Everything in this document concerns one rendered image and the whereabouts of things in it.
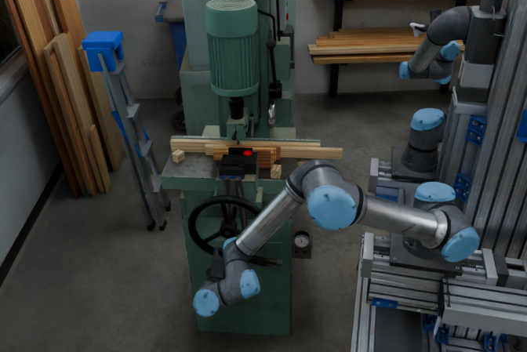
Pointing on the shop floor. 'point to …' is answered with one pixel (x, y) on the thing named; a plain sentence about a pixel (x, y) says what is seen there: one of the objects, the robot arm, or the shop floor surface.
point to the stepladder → (99, 59)
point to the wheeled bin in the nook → (176, 11)
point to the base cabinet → (248, 311)
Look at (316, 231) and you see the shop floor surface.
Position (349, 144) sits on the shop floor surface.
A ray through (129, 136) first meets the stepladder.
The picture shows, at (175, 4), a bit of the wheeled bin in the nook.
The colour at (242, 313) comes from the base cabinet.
